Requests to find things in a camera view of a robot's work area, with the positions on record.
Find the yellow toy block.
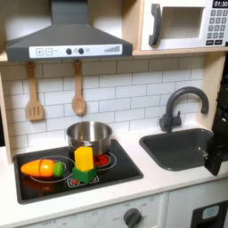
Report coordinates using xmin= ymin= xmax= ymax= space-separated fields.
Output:
xmin=73 ymin=146 xmax=94 ymax=173

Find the dark grey sink basin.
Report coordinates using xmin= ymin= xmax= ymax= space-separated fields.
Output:
xmin=138 ymin=127 xmax=215 ymax=172

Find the dark grey tap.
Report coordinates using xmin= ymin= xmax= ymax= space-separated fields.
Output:
xmin=159 ymin=86 xmax=209 ymax=134

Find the black toy stove top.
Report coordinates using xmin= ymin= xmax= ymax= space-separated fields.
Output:
xmin=12 ymin=138 xmax=144 ymax=205

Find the grey oven knob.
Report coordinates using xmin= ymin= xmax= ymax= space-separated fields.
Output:
xmin=123 ymin=208 xmax=143 ymax=228

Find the white toy microwave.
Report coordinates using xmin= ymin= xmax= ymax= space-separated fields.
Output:
xmin=140 ymin=0 xmax=228 ymax=52

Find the steel pot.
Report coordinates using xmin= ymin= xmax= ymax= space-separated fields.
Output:
xmin=65 ymin=120 xmax=114 ymax=157

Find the wooden spoon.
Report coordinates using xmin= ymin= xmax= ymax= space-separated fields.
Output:
xmin=71 ymin=59 xmax=87 ymax=116

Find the orange toy carrot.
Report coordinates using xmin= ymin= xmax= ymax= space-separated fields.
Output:
xmin=20 ymin=159 xmax=66 ymax=178

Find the wooden slotted spatula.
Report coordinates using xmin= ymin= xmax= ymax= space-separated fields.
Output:
xmin=25 ymin=61 xmax=45 ymax=122

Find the grey range hood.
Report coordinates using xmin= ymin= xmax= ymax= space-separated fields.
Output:
xmin=4 ymin=0 xmax=134 ymax=62

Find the grey microwave handle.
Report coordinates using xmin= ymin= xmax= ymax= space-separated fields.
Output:
xmin=148 ymin=3 xmax=163 ymax=47

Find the light wood kitchen frame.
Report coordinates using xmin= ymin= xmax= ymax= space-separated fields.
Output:
xmin=0 ymin=0 xmax=228 ymax=165

